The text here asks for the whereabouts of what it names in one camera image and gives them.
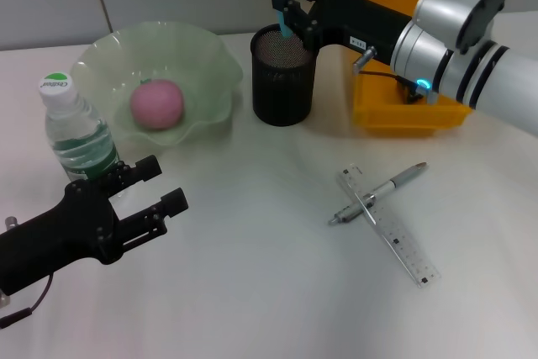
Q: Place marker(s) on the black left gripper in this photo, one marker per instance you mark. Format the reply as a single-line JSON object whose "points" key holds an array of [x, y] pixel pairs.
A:
{"points": [[63, 233]]}

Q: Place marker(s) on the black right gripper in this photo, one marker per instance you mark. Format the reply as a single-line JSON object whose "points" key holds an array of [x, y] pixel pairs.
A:
{"points": [[353, 18]]}

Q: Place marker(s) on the pink toy peach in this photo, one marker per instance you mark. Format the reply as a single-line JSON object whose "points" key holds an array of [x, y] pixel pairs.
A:
{"points": [[157, 104]]}

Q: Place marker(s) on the clear green-label water bottle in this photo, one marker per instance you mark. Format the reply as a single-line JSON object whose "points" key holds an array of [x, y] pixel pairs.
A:
{"points": [[71, 123]]}

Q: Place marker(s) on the silver pen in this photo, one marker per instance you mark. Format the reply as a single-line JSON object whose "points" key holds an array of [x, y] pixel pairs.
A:
{"points": [[378, 191]]}

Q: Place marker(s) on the transparent plastic ruler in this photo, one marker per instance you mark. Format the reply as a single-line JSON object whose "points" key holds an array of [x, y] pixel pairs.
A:
{"points": [[399, 237]]}

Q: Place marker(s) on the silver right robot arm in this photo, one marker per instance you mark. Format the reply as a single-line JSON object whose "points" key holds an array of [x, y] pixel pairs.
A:
{"points": [[483, 52]]}

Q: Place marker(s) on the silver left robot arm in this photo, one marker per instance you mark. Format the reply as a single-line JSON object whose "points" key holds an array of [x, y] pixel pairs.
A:
{"points": [[3, 298]]}

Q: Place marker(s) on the black mesh pen holder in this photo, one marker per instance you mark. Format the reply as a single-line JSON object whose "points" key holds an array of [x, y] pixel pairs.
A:
{"points": [[281, 90]]}

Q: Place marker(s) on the green wavy glass fruit plate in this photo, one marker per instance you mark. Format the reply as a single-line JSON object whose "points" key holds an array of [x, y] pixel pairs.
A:
{"points": [[197, 60]]}

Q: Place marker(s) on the yellow plastic bin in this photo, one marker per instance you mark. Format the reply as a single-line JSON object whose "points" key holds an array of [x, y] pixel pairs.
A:
{"points": [[403, 117]]}

